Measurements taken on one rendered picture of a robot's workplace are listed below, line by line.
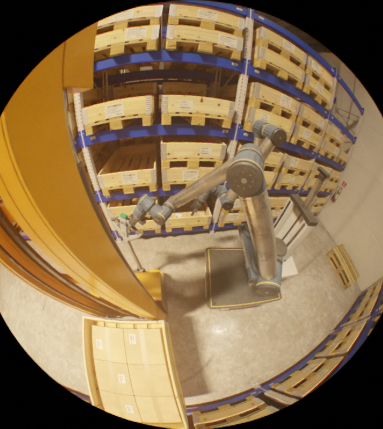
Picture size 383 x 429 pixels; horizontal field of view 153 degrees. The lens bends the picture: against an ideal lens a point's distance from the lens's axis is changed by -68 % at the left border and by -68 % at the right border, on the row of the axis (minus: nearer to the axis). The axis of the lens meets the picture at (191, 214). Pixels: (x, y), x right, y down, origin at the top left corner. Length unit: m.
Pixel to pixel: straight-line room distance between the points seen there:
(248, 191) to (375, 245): 4.84
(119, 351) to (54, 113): 1.57
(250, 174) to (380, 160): 4.78
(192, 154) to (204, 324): 2.37
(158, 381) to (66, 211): 1.48
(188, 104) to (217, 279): 2.25
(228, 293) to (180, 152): 1.96
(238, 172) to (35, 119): 0.55
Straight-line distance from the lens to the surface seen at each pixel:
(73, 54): 0.38
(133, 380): 1.61
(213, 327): 2.38
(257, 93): 1.98
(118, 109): 1.71
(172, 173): 1.88
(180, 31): 1.87
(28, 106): 0.25
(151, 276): 1.56
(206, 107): 1.70
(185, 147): 1.75
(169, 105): 1.64
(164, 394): 1.61
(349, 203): 5.22
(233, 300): 2.13
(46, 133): 0.27
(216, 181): 0.86
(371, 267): 5.33
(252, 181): 0.54
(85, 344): 1.64
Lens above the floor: 2.32
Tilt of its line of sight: 44 degrees down
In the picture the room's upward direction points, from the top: 6 degrees clockwise
